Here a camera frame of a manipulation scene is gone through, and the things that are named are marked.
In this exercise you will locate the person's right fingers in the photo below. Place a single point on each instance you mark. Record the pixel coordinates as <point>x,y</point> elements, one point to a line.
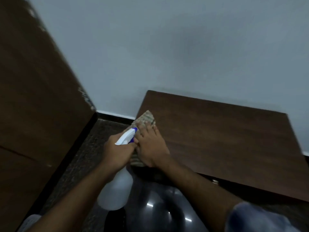
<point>147,131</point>

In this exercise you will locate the person's right forearm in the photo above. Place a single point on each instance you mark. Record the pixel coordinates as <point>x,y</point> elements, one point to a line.
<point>195,188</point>

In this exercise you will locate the person's left forearm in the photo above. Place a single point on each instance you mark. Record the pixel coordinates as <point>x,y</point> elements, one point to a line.
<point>77,195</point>

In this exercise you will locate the person's left hand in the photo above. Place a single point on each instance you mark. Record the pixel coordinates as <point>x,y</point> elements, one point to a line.
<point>115,154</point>

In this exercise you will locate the white spray bottle blue nozzle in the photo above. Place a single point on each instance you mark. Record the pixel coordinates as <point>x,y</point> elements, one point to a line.
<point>117,188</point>

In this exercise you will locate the beige checked cleaning cloth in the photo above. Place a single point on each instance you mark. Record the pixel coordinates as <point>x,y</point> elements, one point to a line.
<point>145,117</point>

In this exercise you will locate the blue grey shirt sleeve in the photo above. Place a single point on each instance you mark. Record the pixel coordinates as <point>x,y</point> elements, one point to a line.
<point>256,219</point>
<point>30,222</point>

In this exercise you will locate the person's left fingers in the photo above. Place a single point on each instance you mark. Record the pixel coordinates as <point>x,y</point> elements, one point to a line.
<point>130,148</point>

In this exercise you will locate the brown wooden wardrobe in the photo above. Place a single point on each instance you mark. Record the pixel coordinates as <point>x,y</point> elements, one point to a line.
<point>36,113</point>

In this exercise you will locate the black glossy round stool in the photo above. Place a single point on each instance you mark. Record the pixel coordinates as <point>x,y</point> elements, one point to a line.
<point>157,205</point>

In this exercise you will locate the brown wooden side table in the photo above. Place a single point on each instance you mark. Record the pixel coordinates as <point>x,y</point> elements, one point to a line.
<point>224,142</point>

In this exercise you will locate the person's right hand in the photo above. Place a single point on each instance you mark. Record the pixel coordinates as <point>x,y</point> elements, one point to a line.
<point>152,148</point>

